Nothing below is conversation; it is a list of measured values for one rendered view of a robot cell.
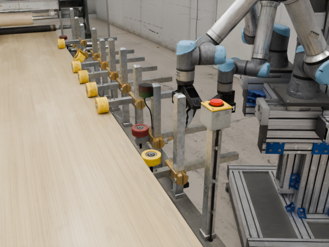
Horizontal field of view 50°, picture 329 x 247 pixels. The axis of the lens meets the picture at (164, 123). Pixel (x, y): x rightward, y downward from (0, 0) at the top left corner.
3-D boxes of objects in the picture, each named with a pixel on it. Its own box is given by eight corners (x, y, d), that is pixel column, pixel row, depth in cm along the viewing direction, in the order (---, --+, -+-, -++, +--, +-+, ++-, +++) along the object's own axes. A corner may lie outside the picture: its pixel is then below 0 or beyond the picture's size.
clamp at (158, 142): (154, 135, 174) (154, 126, 172) (164, 148, 163) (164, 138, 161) (143, 137, 172) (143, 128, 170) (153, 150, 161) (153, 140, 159)
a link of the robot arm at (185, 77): (198, 70, 139) (179, 73, 136) (197, 82, 141) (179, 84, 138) (189, 65, 145) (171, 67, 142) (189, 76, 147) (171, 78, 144)
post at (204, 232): (209, 230, 131) (217, 121, 112) (216, 238, 127) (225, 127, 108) (199, 233, 130) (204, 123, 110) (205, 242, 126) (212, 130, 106)
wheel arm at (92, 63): (143, 60, 260) (143, 55, 259) (145, 61, 257) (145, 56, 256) (75, 67, 243) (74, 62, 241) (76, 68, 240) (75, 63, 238)
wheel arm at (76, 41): (116, 39, 323) (116, 36, 321) (117, 40, 320) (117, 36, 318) (60, 44, 305) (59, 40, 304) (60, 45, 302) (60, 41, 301)
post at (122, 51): (128, 124, 215) (124, 46, 194) (130, 127, 212) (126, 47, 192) (123, 125, 214) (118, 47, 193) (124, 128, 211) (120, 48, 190)
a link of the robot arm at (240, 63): (248, 72, 180) (242, 78, 172) (227, 69, 185) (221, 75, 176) (250, 57, 177) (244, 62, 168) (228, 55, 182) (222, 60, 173)
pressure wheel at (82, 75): (86, 67, 220) (89, 76, 216) (85, 75, 226) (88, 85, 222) (76, 68, 218) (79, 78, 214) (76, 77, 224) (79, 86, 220)
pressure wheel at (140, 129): (145, 142, 173) (145, 121, 168) (151, 150, 166) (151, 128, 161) (129, 145, 170) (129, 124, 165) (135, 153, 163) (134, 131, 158)
